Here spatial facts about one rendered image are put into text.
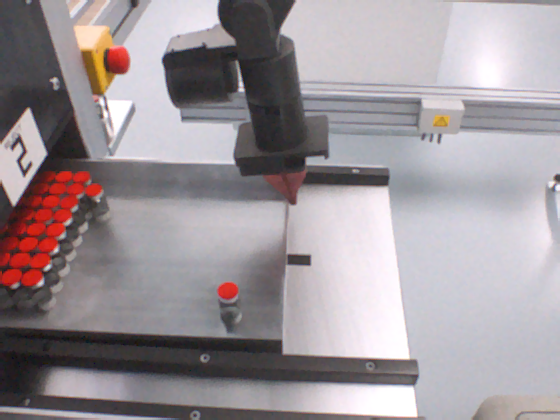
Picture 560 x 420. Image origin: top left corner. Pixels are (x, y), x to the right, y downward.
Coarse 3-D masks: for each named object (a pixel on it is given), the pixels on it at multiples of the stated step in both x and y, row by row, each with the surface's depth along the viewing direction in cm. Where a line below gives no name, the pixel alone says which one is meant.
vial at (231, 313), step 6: (222, 300) 49; (228, 300) 49; (234, 300) 50; (240, 300) 51; (222, 306) 50; (228, 306) 50; (234, 306) 50; (240, 306) 51; (222, 312) 51; (228, 312) 50; (234, 312) 50; (240, 312) 52; (222, 318) 52; (228, 318) 51; (234, 318) 51; (240, 318) 52; (228, 324) 52
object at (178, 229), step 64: (128, 192) 67; (192, 192) 67; (256, 192) 67; (128, 256) 59; (192, 256) 59; (256, 256) 59; (0, 320) 52; (64, 320) 52; (128, 320) 52; (192, 320) 52; (256, 320) 52
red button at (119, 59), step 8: (112, 48) 68; (120, 48) 68; (112, 56) 68; (120, 56) 68; (128, 56) 70; (112, 64) 68; (120, 64) 68; (128, 64) 70; (112, 72) 69; (120, 72) 69
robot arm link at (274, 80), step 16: (288, 48) 47; (224, 64) 48; (240, 64) 48; (256, 64) 46; (272, 64) 46; (288, 64) 47; (256, 80) 48; (272, 80) 47; (288, 80) 48; (256, 96) 49; (272, 96) 49; (288, 96) 49
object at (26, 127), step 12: (24, 120) 50; (12, 132) 48; (24, 132) 50; (36, 132) 53; (36, 144) 53; (0, 156) 46; (12, 156) 48; (36, 156) 53; (0, 168) 47; (12, 168) 49; (36, 168) 53; (0, 180) 47; (12, 180) 49; (24, 180) 51; (12, 192) 49; (12, 204) 49
